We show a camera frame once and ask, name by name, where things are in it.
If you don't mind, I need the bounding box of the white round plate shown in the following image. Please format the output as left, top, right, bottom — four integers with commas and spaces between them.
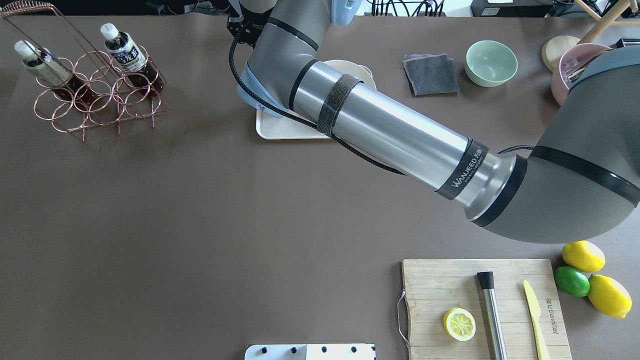
323, 59, 377, 91

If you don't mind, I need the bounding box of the mint green bowl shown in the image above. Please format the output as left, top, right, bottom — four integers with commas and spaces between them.
464, 39, 519, 88

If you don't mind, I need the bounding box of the yellow lemon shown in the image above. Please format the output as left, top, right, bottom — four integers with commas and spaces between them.
561, 240, 606, 273
587, 274, 633, 319

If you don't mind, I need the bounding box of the yellow plastic knife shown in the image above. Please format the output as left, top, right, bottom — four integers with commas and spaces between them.
522, 280, 551, 360

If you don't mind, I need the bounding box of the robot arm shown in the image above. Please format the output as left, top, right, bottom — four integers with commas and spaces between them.
231, 0, 639, 244

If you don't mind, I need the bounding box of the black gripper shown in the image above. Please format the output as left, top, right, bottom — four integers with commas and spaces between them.
226, 0, 274, 48

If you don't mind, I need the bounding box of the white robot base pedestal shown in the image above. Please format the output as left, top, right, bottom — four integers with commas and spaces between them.
244, 342, 377, 360

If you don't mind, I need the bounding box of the wooden cup stand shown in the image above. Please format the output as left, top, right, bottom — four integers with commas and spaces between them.
541, 0, 639, 72

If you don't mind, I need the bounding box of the tea bottle rack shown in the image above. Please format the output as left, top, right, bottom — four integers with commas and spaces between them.
100, 23, 164, 97
14, 39, 97, 109

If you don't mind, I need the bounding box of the tea bottle rack back left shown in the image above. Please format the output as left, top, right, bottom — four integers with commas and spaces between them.
14, 39, 97, 109

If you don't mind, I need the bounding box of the grey folded cloth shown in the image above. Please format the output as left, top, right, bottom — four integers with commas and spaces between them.
402, 54, 460, 97

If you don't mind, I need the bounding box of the green lime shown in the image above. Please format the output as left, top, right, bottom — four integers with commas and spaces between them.
554, 265, 591, 297

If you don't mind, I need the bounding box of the steel muddler black tip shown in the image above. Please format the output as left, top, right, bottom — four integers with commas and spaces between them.
477, 271, 508, 360

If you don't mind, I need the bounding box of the pink bowl of ice cubes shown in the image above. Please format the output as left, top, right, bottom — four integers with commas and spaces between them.
551, 43, 613, 105

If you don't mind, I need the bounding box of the tea bottle rack back right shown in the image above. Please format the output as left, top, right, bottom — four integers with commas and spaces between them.
100, 23, 164, 97

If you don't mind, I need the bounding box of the half lemon slice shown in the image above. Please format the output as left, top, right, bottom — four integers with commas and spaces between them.
442, 307, 477, 342

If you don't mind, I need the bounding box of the yellow lemon far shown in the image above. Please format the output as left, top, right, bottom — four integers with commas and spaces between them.
561, 240, 606, 273

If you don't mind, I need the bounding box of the yellow lemon near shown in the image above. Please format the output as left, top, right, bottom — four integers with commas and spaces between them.
587, 274, 633, 319

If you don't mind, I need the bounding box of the copper wire bottle rack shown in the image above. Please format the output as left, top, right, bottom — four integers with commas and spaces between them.
1, 0, 170, 142

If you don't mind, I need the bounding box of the metal ice scoop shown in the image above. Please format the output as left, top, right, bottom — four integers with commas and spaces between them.
566, 66, 586, 84

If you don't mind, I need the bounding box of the wooden cutting board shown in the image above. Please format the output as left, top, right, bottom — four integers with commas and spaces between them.
402, 259, 573, 360

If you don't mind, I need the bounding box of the white serving tray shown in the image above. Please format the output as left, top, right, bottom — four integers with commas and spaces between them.
255, 109, 328, 141

